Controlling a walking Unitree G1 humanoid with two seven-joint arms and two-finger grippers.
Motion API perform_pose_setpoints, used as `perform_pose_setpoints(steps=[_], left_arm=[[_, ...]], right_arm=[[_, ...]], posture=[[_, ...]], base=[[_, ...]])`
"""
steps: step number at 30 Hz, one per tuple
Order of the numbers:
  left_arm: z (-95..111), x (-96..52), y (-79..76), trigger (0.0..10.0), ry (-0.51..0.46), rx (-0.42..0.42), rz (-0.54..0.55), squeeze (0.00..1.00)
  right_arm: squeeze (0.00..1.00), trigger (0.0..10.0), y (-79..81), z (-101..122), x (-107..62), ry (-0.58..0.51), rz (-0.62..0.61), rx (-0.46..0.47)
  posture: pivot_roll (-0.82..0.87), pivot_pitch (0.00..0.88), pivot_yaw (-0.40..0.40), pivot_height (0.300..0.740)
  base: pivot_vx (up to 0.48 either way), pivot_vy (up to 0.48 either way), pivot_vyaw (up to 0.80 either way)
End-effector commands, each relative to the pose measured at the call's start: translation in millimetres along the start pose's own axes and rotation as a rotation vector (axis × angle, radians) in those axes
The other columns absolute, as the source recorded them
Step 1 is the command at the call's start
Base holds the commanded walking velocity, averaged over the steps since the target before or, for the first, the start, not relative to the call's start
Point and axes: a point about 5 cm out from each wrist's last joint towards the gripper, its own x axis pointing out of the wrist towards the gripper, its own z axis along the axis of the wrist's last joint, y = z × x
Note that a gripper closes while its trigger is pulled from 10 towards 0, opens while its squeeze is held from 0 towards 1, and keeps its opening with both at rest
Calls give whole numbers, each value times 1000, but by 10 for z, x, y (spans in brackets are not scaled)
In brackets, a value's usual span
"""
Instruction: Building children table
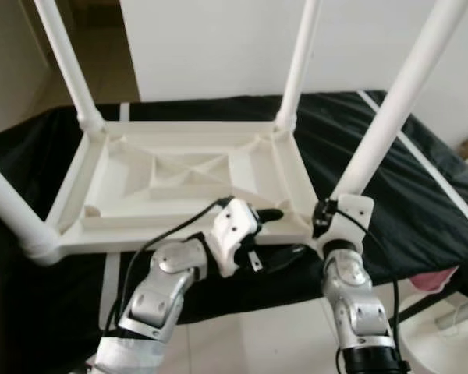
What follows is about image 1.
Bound white plastic table top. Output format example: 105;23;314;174
43;117;328;256

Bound pink soft item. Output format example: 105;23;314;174
409;267;458;291

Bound black table cloth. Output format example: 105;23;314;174
0;90;468;374

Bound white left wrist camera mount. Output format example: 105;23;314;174
211;199;260;278

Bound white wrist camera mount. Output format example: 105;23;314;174
211;199;260;278
320;195;374;255

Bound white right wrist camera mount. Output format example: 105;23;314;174
320;195;374;255

